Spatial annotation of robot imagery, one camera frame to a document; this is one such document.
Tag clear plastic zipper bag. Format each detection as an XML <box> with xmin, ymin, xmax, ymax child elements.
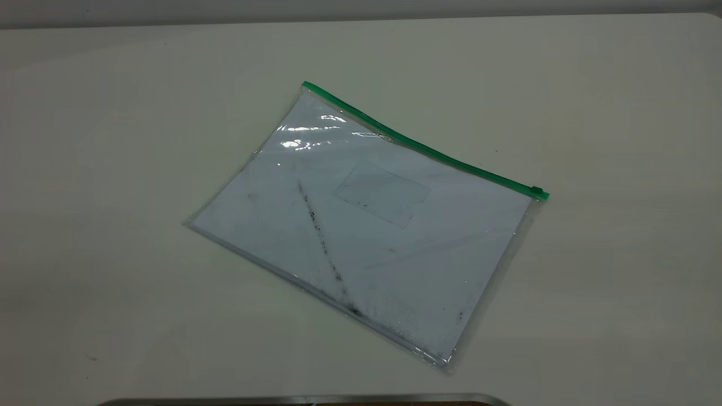
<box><xmin>184</xmin><ymin>81</ymin><xmax>551</xmax><ymax>374</ymax></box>

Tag white paper sheets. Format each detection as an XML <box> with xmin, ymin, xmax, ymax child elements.
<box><xmin>190</xmin><ymin>93</ymin><xmax>534</xmax><ymax>363</ymax></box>

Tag grey metal rim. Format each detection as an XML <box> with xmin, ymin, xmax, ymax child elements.
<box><xmin>96</xmin><ymin>393</ymin><xmax>512</xmax><ymax>406</ymax></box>

